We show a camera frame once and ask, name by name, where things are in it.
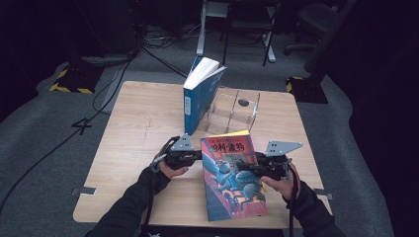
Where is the colourful illustrated book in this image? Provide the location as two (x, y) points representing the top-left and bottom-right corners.
(200, 131), (270, 222)

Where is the clear acrylic book holder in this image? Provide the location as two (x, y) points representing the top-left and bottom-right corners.
(197, 86), (262, 134)

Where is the person's right hand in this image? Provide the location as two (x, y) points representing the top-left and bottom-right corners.
(260, 162), (299, 201)

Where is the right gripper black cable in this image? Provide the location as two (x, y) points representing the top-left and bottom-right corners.
(287, 164), (300, 237)

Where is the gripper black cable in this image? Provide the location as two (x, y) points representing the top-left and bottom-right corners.
(139, 152), (167, 237)
(287, 164), (300, 237)

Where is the long black floor cable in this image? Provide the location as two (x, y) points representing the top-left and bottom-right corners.
(0, 48), (143, 215)

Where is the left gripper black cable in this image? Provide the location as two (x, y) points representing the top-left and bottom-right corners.
(139, 152), (167, 237)

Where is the grey tape strip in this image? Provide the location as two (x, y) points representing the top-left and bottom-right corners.
(70, 186), (98, 198)
(312, 188), (334, 201)

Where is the black office chair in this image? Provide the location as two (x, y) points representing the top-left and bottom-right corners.
(284, 1), (334, 57)

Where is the bundle of floor cables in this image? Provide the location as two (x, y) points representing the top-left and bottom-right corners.
(141, 21), (203, 49)

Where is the black metal chair frame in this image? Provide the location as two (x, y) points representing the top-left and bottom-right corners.
(221, 0), (275, 67)

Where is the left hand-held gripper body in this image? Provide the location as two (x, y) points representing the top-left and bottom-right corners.
(161, 133), (199, 171)

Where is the person's left hand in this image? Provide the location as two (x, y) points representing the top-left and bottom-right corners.
(153, 149), (191, 181)

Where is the yellow black striped base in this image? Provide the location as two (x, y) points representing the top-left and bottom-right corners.
(48, 63), (104, 96)

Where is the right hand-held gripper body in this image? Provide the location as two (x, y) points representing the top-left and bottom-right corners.
(255, 140), (304, 182)

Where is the black stand with striped base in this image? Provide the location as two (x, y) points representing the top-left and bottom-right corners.
(285, 0), (360, 105)

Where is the blue book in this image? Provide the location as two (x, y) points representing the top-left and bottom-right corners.
(182, 55), (228, 136)

